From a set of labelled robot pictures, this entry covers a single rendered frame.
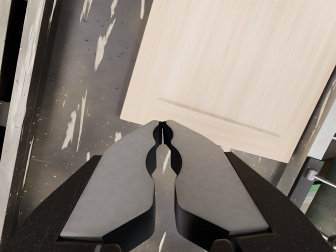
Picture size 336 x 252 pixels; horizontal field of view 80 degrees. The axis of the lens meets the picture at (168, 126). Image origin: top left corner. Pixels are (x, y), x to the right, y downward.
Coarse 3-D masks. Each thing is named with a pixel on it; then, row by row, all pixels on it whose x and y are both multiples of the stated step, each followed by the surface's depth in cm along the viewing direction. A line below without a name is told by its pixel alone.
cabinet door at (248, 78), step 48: (192, 0) 37; (240, 0) 39; (288, 0) 41; (144, 48) 37; (192, 48) 39; (240, 48) 41; (288, 48) 44; (144, 96) 39; (192, 96) 42; (240, 96) 44; (288, 96) 47; (240, 144) 47; (288, 144) 50
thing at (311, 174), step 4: (308, 172) 50; (312, 172) 49; (316, 172) 49; (308, 176) 50; (312, 176) 50; (316, 176) 49; (320, 176) 49; (320, 180) 49; (324, 180) 48; (328, 180) 48; (328, 184) 48; (332, 184) 47
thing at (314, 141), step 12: (324, 96) 50; (324, 108) 49; (312, 120) 51; (324, 120) 48; (312, 132) 50; (324, 132) 49; (300, 144) 52; (312, 144) 49; (324, 144) 50; (300, 156) 51; (312, 156) 50; (288, 168) 54; (300, 168) 51; (288, 180) 53; (288, 192) 52
